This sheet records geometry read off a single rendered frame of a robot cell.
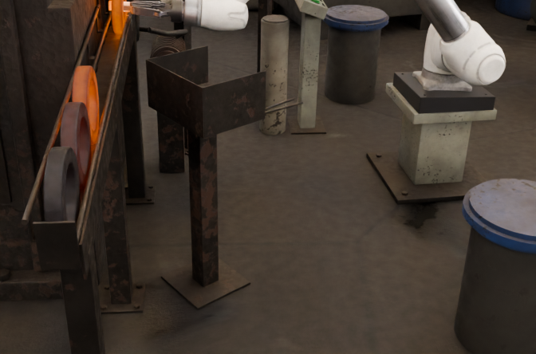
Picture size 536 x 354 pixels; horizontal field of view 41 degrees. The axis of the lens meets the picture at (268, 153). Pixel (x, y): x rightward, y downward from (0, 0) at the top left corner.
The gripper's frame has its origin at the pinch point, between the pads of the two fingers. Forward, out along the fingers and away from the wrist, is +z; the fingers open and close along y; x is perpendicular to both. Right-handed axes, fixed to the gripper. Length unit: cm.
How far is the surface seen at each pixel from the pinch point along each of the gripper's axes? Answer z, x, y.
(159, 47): -12.6, -21.1, 24.7
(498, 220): -101, -23, -84
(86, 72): 0, 5, -74
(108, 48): 2.0, -9.4, -14.7
